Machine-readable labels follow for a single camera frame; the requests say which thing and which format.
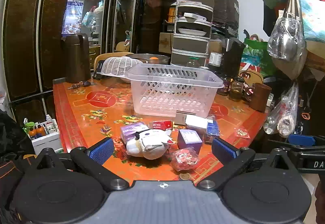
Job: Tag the brown cardboard box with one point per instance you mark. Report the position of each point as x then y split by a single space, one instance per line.
165 42

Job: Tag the white and purple flat box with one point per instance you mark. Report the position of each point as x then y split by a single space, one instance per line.
194 16

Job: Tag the purple cube box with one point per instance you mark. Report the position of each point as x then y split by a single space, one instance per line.
189 137

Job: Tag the white plush toy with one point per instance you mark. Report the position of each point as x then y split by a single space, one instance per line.
149 148

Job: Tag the person's right forearm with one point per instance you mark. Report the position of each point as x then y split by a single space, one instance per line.
320 196

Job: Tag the white plate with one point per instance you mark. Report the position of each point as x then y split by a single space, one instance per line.
191 32

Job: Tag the white mesh food cover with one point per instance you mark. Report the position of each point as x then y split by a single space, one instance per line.
116 66

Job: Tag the bunch of keys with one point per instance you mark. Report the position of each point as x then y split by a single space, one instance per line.
80 84

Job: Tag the orange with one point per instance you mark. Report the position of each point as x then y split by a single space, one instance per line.
153 58

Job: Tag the plastic bag of bottles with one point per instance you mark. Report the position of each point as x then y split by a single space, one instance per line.
285 112

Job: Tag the brown cup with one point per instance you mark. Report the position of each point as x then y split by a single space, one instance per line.
260 97

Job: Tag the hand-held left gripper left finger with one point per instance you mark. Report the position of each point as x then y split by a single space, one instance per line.
101 151

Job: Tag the orange printed tablecloth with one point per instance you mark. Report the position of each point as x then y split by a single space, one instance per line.
83 112

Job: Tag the colourful printed bag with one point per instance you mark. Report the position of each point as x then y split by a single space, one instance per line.
313 16

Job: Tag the dark jar with white label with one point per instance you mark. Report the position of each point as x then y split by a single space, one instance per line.
215 60

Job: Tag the blue hanging picture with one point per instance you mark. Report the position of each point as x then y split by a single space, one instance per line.
72 14

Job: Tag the clear plastic basket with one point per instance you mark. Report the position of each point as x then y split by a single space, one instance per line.
165 102

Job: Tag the clear glass jar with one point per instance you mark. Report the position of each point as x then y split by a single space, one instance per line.
193 63

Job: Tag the dark purple jar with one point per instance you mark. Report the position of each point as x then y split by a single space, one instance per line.
224 85

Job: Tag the metal bowl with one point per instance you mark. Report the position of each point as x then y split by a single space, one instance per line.
142 58

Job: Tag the glass jar with yellow liquid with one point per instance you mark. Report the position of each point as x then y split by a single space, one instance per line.
236 89

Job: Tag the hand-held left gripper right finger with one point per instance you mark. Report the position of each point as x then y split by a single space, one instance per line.
224 150

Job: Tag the black flat device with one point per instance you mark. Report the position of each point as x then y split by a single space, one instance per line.
97 73

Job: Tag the light purple box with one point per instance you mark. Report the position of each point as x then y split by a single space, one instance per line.
132 130

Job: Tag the red candy bag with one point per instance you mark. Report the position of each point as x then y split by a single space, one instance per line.
183 159

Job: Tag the small brown and white box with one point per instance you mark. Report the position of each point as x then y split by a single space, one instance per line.
180 118

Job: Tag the black kettle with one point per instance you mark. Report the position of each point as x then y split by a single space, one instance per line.
232 56

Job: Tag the blue box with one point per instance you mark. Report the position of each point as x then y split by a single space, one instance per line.
212 129

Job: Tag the green shopping bag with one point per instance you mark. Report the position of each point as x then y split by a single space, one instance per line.
256 54

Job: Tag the tiered food cover rack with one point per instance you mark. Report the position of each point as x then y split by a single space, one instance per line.
190 46

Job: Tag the brass coin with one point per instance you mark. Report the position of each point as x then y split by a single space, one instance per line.
184 176

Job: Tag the dark wardrobe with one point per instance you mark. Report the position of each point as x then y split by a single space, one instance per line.
25 23

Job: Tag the hanging clear plastic bag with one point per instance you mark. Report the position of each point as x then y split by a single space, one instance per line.
285 36

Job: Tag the black stacked box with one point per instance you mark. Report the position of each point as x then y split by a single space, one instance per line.
226 11

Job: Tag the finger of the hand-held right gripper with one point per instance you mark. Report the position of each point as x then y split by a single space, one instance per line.
302 140

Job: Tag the white box of small bottles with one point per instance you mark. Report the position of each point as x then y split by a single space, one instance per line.
48 137

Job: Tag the red box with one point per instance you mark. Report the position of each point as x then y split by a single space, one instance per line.
161 125

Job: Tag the brown thermos jug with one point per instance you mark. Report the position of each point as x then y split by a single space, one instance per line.
76 59

